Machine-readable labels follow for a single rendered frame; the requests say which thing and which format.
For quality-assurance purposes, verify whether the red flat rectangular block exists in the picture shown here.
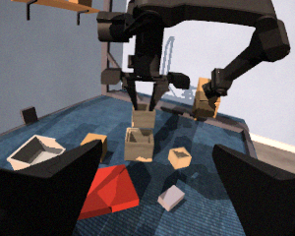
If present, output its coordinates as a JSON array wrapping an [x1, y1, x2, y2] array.
[[78, 164, 139, 220]]

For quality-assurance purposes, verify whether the pale pink rectangular block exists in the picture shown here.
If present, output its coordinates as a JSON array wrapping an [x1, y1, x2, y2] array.
[[158, 185, 185, 211]]

